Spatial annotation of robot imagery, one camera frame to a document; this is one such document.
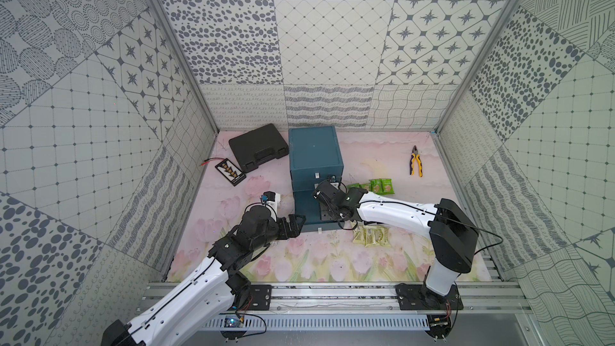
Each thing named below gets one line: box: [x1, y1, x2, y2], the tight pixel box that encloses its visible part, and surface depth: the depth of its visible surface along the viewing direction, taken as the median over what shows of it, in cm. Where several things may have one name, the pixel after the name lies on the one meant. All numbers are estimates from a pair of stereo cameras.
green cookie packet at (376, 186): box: [368, 178, 384, 195], surface depth 103 cm
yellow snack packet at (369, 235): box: [363, 225, 377, 248], surface depth 87 cm
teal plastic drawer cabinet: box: [288, 125, 344, 213], surface depth 85 cm
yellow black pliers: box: [409, 144, 424, 178], surface depth 110 cm
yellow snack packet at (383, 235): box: [376, 225, 391, 247], surface depth 87 cm
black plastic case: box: [229, 123, 290, 173], surface depth 110 cm
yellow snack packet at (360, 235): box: [352, 226, 370, 247], surface depth 87 cm
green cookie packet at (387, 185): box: [380, 178, 395, 195], surface depth 102 cm
